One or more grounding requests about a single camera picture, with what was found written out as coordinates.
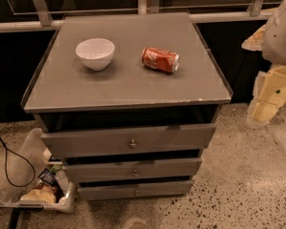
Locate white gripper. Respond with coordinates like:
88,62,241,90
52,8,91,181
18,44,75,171
241,26,286,128

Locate grey drawer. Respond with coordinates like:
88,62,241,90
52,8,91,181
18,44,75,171
64,157,202,183
78,180,192,200
41,124,215,158

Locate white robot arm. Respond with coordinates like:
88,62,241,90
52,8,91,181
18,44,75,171
241,0,286,128

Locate grey top drawer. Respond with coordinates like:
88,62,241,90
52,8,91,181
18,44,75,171
41,124,215,158

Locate grey drawer cabinet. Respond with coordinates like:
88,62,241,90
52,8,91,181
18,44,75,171
22,13,232,189

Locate grey bottom drawer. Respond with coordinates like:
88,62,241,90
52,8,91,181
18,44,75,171
78,180,192,200

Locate red soda can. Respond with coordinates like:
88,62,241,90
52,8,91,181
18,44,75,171
141,47,180,73

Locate metal railing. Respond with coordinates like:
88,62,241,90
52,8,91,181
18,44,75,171
0,0,283,32

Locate white ceramic bowl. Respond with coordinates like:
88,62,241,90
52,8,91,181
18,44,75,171
75,38,115,71

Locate dark blue snack packet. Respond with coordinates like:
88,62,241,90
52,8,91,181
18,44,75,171
38,168,57,186

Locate clear plastic storage bin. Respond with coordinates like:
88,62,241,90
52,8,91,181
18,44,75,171
0,128,75,213

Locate yellow snack bag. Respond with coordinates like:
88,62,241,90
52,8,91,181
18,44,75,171
21,183,56,203

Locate black cable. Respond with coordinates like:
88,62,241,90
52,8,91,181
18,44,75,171
0,124,36,188

